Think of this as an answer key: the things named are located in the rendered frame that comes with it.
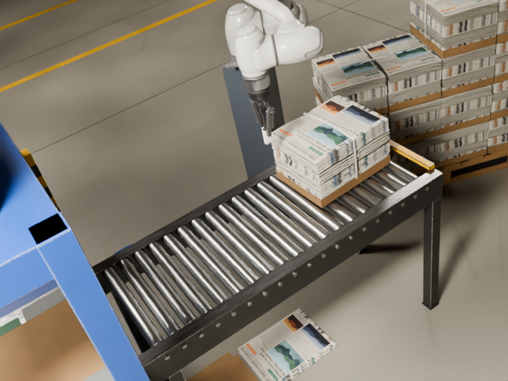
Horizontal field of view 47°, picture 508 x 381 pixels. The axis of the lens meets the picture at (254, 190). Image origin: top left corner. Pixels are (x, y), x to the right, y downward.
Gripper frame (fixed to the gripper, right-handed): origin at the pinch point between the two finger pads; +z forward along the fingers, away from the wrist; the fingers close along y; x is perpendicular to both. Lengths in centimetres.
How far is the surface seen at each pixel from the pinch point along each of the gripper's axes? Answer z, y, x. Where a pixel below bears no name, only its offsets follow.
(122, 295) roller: 33, 0, 71
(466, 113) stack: 67, 21, -134
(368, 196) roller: 33.1, -21.8, -26.9
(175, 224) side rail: 33, 19, 39
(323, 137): 10.0, -4.7, -21.0
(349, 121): 10.1, -4.0, -34.7
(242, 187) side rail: 33.1, 19.2, 6.3
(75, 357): 33, -15, 94
